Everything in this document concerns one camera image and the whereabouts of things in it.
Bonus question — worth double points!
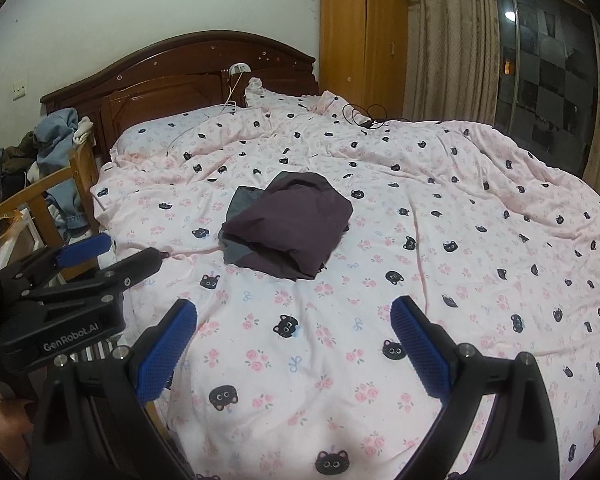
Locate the pink cat print blanket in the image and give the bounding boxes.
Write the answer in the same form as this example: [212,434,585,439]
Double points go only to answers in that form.
[91,77,600,480]

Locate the dark purple garment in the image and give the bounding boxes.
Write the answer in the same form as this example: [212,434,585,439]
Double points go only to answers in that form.
[219,170,355,282]

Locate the light wooden wardrobe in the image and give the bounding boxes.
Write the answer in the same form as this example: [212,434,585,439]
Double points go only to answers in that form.
[318,0,411,122]

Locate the wooden chair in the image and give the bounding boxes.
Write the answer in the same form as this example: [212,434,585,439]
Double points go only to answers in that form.
[0,132,102,282]

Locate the white cloth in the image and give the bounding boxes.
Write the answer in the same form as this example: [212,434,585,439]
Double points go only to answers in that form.
[72,116,96,147]

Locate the dark glass window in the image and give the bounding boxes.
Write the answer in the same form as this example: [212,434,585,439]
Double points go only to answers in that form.
[494,0,600,177]

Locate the dark clothes pile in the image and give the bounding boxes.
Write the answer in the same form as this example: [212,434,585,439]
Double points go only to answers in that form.
[2,130,42,177]

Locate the blue denim jeans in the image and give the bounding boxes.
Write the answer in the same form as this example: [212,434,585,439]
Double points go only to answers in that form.
[33,108,89,232]

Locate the dark wooden headboard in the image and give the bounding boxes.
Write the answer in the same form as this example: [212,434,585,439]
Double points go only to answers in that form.
[40,31,321,161]

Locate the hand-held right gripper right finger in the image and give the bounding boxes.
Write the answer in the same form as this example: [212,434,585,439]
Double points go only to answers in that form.
[390,295,561,480]

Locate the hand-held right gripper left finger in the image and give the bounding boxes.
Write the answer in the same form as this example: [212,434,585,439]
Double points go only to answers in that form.
[27,299,198,480]

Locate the black cable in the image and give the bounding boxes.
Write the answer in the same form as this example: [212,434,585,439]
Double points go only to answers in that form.
[342,103,389,131]

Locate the pink cat print pillow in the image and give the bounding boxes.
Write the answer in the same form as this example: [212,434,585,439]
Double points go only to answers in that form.
[111,109,263,162]

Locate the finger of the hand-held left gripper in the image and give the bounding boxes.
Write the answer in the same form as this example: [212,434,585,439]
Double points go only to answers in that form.
[29,247,164,307]
[0,233,112,292]

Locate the white charging cable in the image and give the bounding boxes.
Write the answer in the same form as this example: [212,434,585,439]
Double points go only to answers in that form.
[214,72,243,114]

